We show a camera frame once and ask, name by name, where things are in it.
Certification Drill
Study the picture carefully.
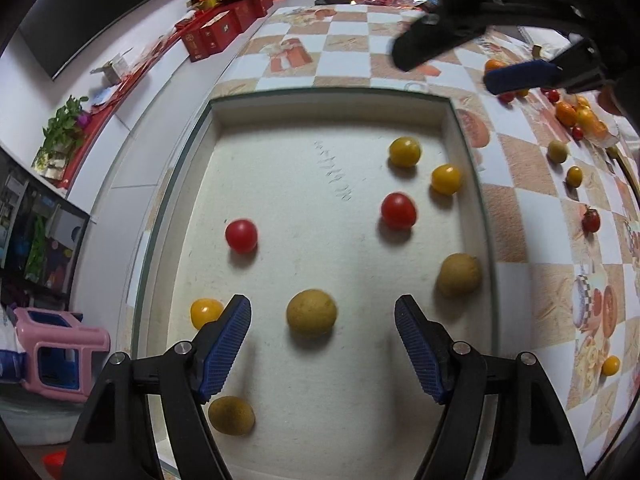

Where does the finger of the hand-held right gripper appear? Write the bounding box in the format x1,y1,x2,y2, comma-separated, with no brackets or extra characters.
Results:
391,7,483,72
482,40,608,97

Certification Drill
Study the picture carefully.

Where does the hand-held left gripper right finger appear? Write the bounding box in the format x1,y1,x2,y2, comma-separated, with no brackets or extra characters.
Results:
394,295,586,480

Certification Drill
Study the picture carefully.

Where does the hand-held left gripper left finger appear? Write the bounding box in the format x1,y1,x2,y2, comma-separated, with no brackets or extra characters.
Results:
62,294,252,480

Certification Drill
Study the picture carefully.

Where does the brown longan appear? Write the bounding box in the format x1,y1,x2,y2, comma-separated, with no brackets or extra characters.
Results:
286,288,338,337
436,253,483,297
207,395,256,436

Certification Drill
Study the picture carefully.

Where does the clear glass bowl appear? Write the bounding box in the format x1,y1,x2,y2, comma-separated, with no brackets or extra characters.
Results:
552,97,640,162

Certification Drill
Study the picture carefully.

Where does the white rectangular tray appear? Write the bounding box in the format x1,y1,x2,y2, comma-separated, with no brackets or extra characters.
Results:
131,87,501,480

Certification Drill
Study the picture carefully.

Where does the pink plastic stool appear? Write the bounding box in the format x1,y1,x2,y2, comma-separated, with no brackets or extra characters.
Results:
12,307,111,404

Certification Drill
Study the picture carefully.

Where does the dark cluttered shelf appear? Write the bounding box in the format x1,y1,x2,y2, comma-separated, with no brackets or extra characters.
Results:
0,155,92,312

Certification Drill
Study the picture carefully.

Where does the white television cabinet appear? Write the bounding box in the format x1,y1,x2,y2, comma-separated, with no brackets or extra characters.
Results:
65,0,291,223

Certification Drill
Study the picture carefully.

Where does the green potted plant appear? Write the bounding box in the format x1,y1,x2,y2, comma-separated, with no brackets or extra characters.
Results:
32,95,94,182

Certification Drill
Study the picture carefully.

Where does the red cabinet runner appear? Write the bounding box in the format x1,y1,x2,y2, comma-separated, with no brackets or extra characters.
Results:
30,20,206,192

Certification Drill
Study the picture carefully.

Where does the small white box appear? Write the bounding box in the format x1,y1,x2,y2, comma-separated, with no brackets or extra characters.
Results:
90,50,134,86

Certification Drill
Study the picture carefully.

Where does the black flat television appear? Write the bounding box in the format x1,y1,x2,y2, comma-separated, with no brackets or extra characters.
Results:
17,0,203,81

